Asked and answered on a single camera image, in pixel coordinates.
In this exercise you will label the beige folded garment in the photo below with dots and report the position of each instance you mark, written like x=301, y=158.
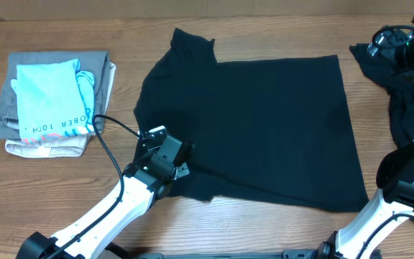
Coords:
x=63, y=147

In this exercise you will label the black t-shirt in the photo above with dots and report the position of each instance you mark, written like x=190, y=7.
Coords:
x=266, y=130

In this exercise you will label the black clothes pile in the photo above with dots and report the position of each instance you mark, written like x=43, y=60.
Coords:
x=404, y=108

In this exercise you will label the grey folded garment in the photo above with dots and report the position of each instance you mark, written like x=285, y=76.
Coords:
x=96, y=62

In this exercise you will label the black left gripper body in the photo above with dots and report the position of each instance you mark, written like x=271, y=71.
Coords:
x=181, y=168

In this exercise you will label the light blue folded shirt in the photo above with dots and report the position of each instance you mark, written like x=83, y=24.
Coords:
x=54, y=100

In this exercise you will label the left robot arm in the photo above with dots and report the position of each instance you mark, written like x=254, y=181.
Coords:
x=143, y=182

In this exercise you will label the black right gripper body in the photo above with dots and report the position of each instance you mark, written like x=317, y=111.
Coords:
x=409, y=53

